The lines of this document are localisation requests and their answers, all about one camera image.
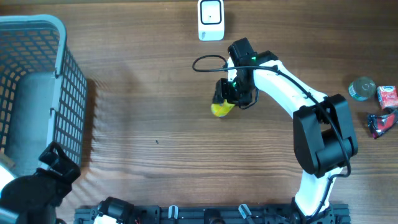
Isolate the yellow lidded jar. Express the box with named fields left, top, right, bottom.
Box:
left=211, top=100, right=235, bottom=118

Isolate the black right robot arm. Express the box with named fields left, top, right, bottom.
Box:
left=211, top=49, right=358, bottom=223

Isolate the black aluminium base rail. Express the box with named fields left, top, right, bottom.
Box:
left=73, top=196, right=352, bottom=224

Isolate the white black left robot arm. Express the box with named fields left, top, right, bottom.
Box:
left=1, top=141, right=81, bottom=224

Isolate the green tin can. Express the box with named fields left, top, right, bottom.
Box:
left=348, top=77, right=376, bottom=101

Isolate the white barcode scanner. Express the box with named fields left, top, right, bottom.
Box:
left=197, top=0, right=225, bottom=42

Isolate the grey plastic basket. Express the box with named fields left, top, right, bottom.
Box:
left=1, top=14, right=88, bottom=187

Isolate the red white small carton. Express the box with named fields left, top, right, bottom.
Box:
left=377, top=86, right=398, bottom=110

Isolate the dark snack packet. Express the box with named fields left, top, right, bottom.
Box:
left=367, top=108, right=397, bottom=139

